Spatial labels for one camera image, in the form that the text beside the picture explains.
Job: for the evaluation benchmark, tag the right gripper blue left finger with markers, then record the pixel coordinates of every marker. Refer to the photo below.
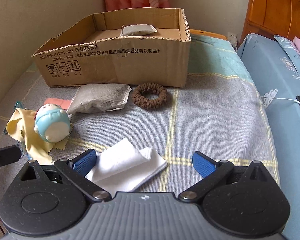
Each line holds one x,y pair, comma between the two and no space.
85,162

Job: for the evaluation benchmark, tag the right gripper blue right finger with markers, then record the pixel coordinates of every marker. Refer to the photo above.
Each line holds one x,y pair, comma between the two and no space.
203,164

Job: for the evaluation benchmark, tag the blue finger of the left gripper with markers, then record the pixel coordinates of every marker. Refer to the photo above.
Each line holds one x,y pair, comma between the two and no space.
9,155

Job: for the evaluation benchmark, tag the yellow cleaning cloth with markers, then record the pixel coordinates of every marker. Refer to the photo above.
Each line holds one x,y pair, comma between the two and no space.
21,128

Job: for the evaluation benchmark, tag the white cloth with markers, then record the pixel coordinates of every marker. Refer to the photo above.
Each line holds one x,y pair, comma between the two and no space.
123,168

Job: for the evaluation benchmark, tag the blue white plush toy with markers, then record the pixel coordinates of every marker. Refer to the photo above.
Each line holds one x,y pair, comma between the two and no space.
52,123

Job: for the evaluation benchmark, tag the small grey sachet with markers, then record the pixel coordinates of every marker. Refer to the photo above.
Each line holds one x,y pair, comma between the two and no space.
138,30

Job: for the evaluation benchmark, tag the grey green checked blanket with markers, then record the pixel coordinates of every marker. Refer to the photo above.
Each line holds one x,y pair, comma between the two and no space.
219,113

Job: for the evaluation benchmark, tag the pink adhesive bandage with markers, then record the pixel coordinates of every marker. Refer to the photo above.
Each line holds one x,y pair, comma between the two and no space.
61,102

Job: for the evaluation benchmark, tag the large grey sachet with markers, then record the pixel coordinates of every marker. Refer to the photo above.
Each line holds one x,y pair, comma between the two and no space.
96,98

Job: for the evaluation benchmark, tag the brown knitted scrunchie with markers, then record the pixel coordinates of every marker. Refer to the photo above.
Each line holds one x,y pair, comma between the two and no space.
150,96

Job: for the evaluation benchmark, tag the blue floral bed sheet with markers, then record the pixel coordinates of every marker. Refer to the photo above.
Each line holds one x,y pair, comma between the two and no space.
278,82

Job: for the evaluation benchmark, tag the brown cardboard box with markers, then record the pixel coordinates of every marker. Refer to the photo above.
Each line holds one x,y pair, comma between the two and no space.
92,50

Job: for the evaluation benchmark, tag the blue pillow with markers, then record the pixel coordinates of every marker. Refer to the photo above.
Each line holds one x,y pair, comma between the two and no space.
289,47

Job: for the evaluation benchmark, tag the orange wooden headboard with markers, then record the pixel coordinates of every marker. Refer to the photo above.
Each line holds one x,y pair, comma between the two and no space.
272,17

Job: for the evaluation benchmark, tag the white wall plug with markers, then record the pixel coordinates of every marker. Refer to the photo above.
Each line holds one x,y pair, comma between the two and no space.
232,38

